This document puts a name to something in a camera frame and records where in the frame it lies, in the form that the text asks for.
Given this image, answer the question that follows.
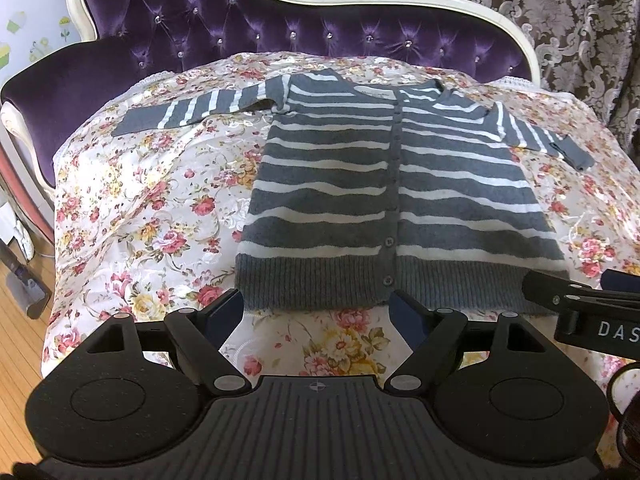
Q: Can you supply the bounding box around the grey white striped cardigan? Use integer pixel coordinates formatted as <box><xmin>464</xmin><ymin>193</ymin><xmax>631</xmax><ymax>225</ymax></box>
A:
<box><xmin>115</xmin><ymin>70</ymin><xmax>593</xmax><ymax>312</ymax></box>

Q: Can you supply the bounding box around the grey vacuum cleaner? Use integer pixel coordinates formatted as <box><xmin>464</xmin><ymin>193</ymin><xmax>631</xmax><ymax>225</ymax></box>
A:
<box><xmin>0</xmin><ymin>240</ymin><xmax>51</xmax><ymax>320</ymax></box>

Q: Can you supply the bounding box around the white bedside furniture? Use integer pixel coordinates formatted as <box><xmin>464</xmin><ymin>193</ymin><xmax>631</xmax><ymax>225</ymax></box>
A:
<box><xmin>1</xmin><ymin>102</ymin><xmax>54</xmax><ymax>245</ymax></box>

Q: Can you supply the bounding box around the purple tufted headboard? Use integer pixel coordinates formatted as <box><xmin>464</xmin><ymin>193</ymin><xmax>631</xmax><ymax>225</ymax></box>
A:
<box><xmin>1</xmin><ymin>0</ymin><xmax>540</xmax><ymax>186</ymax></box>

